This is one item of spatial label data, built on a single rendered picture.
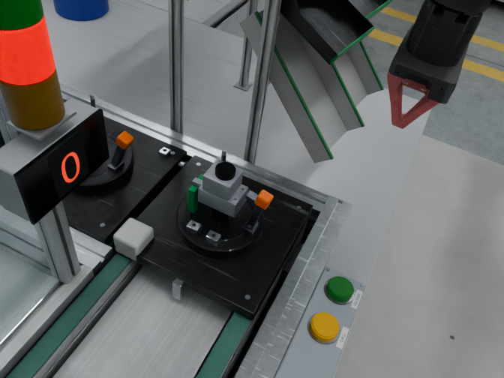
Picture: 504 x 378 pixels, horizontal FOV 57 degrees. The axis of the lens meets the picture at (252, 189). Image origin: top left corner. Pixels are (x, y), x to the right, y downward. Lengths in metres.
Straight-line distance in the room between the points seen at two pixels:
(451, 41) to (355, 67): 0.58
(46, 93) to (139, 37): 1.00
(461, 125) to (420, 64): 2.50
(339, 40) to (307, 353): 0.48
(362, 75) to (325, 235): 0.41
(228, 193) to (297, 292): 0.19
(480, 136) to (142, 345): 2.53
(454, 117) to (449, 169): 1.87
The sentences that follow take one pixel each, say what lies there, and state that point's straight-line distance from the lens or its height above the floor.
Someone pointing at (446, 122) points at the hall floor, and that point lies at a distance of 2.97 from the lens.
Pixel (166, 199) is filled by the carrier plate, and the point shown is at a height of 0.97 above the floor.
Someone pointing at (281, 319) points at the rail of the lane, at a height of 0.95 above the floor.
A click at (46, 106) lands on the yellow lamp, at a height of 1.28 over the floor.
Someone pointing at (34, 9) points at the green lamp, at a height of 1.37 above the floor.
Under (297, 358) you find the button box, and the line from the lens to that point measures 0.67.
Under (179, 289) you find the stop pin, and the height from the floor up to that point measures 0.96.
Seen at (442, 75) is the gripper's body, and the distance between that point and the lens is 0.50.
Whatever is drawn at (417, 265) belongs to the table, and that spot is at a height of 0.86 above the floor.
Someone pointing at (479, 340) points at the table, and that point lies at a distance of 0.91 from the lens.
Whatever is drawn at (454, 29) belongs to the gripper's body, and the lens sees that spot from 0.50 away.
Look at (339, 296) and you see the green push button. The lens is 0.71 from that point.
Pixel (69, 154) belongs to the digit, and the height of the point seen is 1.22.
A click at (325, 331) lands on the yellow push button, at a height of 0.97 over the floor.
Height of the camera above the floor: 1.56
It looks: 46 degrees down
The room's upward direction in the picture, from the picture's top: 9 degrees clockwise
